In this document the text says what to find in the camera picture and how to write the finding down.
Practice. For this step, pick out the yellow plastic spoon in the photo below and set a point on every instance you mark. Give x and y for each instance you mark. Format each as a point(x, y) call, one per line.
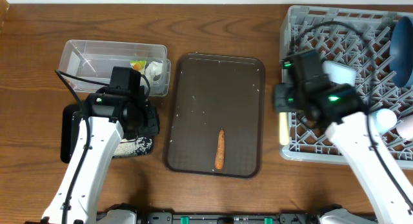
point(284, 135)

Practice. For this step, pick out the clear plastic bin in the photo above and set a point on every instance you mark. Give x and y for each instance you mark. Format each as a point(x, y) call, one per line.
point(95, 60)

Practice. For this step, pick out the pandan cake wrapper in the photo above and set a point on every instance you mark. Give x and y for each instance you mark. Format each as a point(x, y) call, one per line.
point(138, 65)

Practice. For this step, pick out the light blue cup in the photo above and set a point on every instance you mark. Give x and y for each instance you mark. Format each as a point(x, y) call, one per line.
point(384, 120)

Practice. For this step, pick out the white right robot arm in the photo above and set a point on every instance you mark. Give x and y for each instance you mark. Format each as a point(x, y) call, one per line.
point(341, 114)

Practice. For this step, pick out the black tray bin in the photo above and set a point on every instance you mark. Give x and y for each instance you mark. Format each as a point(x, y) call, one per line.
point(70, 129)

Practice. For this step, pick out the light blue rice bowl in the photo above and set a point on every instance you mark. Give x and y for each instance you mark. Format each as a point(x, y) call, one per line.
point(339, 73)

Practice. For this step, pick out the orange carrot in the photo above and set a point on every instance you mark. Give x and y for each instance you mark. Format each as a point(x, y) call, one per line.
point(220, 152)

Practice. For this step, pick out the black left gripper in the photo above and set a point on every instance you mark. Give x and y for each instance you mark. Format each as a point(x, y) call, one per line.
point(154, 127)

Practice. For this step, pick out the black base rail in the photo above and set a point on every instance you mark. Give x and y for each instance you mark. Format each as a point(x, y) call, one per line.
point(334, 216)

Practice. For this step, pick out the grey dishwasher rack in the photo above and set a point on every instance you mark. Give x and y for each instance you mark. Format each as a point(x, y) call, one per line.
point(341, 45)

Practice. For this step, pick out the brown serving tray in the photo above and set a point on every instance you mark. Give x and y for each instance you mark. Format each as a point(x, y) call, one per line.
point(213, 93)

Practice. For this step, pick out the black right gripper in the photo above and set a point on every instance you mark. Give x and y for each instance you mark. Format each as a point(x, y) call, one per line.
point(280, 91)

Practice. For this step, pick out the crumpled white napkin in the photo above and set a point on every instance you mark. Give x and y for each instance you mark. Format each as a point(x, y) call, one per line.
point(153, 72)

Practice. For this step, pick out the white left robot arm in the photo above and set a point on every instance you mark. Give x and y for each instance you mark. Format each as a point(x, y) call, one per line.
point(118, 110)

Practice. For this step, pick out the dark blue plate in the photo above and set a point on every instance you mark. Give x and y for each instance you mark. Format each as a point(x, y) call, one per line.
point(401, 51)

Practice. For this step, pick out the white rice pile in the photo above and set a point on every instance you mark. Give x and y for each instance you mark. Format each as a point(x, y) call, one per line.
point(136, 147)

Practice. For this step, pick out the pink plastic cup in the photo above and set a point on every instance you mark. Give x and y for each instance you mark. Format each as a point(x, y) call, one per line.
point(405, 128)

